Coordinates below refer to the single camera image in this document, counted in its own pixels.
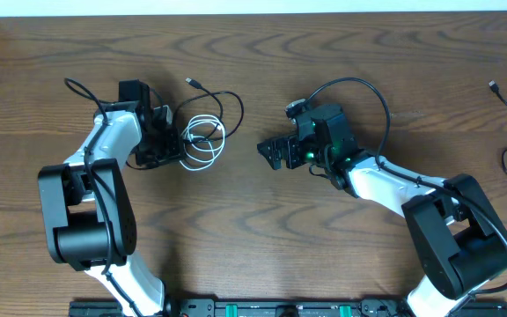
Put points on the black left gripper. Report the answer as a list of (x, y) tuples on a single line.
[(165, 147)]

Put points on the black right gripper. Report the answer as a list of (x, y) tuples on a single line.
[(289, 144)]

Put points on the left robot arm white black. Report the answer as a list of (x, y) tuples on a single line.
[(88, 218)]

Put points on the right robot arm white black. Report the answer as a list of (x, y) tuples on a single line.
[(459, 239)]

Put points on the black mounting rail base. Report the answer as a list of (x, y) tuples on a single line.
[(212, 308)]

